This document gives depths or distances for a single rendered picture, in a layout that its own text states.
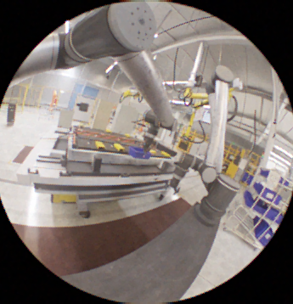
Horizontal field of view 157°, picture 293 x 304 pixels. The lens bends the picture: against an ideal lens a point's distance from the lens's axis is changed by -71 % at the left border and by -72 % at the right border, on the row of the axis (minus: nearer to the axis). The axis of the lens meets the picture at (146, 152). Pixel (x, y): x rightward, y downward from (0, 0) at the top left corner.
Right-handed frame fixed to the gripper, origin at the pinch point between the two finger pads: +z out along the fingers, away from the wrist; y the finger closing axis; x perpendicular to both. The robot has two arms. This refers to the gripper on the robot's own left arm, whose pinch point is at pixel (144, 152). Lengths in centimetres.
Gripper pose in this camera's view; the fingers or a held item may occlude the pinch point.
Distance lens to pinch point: 107.7
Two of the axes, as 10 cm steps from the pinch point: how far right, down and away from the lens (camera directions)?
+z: -3.4, 9.1, 2.4
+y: -5.7, -4.0, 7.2
